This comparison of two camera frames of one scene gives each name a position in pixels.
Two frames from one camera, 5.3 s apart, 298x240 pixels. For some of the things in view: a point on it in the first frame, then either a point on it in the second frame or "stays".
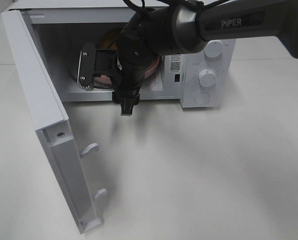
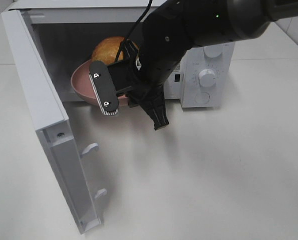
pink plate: (152, 64) -> (81, 85)
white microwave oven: (205, 77) stays
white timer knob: (207, 78) stays
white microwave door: (66, 155) stays
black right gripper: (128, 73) -> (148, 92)
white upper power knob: (213, 48) stays
